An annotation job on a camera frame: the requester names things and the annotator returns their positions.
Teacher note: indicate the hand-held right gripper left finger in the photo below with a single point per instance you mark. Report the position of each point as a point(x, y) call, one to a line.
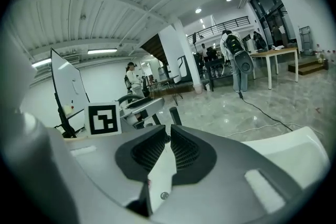
point(105, 160)

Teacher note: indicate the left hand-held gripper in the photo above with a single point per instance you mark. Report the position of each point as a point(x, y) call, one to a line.
point(102, 119)

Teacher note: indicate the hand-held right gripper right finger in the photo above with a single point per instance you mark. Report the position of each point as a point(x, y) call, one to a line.
point(223, 191)

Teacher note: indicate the white bathtub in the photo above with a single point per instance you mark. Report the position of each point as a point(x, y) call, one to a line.
point(288, 154)

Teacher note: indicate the black curved faucet spout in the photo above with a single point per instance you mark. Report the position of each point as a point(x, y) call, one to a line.
point(156, 119)

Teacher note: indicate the wooden desk with hairpin legs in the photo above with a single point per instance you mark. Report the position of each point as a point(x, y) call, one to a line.
point(162, 82)

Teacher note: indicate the black treadmill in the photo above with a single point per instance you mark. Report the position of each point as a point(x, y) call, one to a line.
point(183, 70)

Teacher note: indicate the wooden staircase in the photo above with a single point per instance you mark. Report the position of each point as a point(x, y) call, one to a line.
point(155, 47)

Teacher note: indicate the round metal drain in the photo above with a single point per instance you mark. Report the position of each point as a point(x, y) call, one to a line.
point(164, 194)

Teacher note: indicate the beige jug with red cap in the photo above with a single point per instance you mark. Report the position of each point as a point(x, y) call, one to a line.
point(67, 110)

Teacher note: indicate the long ceiling tube light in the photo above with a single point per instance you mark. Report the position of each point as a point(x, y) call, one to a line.
point(102, 51)
point(42, 62)

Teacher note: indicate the black panel light on stand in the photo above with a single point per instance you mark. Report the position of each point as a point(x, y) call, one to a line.
point(194, 38)

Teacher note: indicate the black bench table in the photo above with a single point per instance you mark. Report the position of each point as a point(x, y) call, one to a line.
point(218, 61)

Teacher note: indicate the whiteboard on black stand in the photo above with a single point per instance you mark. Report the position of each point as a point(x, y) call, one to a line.
point(65, 78)

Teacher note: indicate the black mezzanine railing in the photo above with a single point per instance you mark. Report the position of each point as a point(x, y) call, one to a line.
point(223, 25)

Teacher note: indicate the wooden table with white legs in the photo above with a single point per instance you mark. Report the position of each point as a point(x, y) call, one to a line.
point(275, 51)

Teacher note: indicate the dark wooden steps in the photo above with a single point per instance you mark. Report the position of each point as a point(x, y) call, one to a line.
point(305, 66)

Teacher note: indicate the black framed glass doors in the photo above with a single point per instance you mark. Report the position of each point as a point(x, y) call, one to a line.
point(273, 13)

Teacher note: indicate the row of bottles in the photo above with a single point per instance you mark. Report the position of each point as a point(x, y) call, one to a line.
point(325, 56)

